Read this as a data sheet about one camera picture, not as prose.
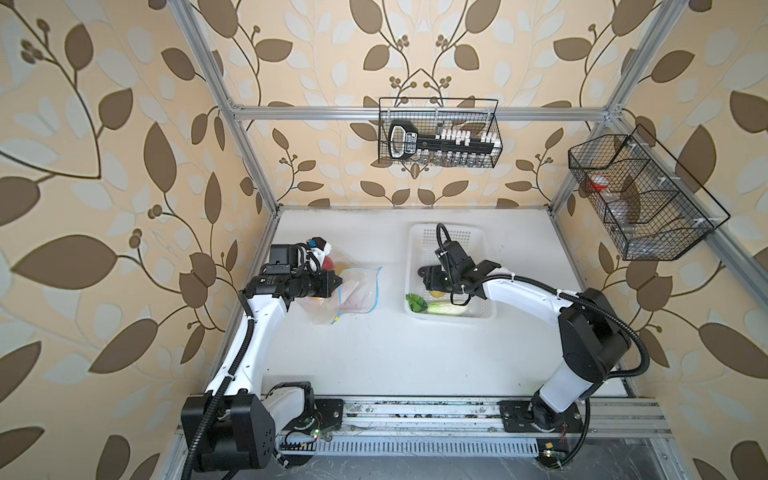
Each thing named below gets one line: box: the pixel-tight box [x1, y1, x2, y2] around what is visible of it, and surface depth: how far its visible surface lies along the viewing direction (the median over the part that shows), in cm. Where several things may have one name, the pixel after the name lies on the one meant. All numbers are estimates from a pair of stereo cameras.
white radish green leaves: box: [406, 294, 467, 315], surface depth 89 cm
